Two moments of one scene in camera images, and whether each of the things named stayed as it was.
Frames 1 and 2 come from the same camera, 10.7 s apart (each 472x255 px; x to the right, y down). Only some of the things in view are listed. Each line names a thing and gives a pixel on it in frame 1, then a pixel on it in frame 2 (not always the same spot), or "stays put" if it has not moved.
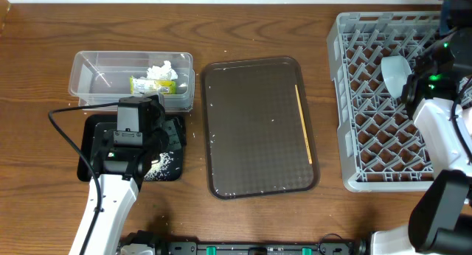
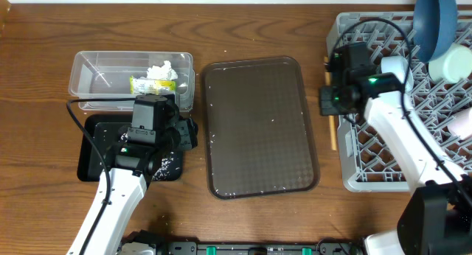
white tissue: [162, 72] stays put
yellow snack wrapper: [151, 86] stays put
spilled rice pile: [158, 172] stays put
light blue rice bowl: [395, 71] stays put
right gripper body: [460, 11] -> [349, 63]
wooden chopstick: [303, 127] -> [331, 117]
